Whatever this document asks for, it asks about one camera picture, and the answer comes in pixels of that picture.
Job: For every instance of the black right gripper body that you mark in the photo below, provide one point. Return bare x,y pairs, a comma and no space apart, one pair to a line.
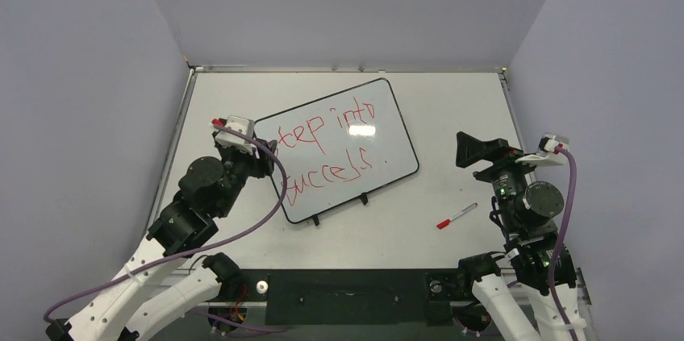
499,156

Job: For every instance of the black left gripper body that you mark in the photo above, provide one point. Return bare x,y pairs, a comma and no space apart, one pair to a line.
240,167

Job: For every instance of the white whiteboard black frame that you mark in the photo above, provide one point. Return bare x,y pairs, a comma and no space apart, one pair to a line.
339,148

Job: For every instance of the red marker cap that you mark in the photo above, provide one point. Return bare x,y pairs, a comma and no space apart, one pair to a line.
443,224

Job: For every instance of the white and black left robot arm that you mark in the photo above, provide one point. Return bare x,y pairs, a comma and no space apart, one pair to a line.
127,308

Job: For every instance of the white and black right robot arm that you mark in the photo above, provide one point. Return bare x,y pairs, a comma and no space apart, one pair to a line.
532,202

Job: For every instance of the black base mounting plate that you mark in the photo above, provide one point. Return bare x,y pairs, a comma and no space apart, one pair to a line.
298,297

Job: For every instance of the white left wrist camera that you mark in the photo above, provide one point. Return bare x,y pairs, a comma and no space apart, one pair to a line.
233,132

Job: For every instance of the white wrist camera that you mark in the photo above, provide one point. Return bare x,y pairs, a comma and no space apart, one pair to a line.
233,132
546,154

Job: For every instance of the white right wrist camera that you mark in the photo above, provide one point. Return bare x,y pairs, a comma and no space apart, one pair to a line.
546,154

